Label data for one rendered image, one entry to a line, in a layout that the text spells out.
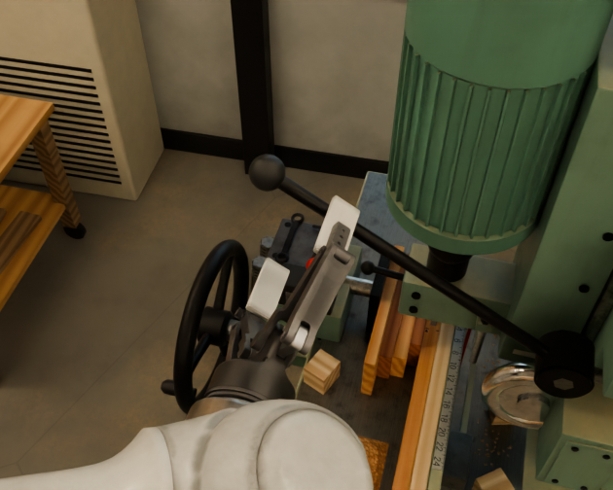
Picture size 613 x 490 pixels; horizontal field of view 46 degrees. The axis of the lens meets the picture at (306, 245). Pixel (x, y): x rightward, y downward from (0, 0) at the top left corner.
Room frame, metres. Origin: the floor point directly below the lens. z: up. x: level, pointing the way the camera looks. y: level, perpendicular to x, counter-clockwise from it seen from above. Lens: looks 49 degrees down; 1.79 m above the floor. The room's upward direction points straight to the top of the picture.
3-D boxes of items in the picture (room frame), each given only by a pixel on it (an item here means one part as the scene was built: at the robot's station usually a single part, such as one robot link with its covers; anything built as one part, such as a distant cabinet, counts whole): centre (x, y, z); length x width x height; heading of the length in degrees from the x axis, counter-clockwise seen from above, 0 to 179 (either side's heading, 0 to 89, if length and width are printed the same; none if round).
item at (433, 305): (0.58, -0.20, 1.03); 0.14 x 0.07 x 0.09; 74
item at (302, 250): (0.67, 0.00, 0.99); 0.13 x 0.11 x 0.06; 164
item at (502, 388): (0.43, -0.27, 1.02); 0.12 x 0.03 x 0.12; 74
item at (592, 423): (0.38, -0.31, 1.02); 0.09 x 0.07 x 0.12; 164
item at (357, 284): (0.65, -0.08, 0.95); 0.09 x 0.07 x 0.09; 164
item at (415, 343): (0.63, -0.17, 0.93); 0.18 x 0.02 x 0.06; 164
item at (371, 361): (0.60, -0.11, 0.94); 0.21 x 0.01 x 0.08; 164
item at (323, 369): (0.53, -0.02, 0.92); 0.04 x 0.03 x 0.04; 143
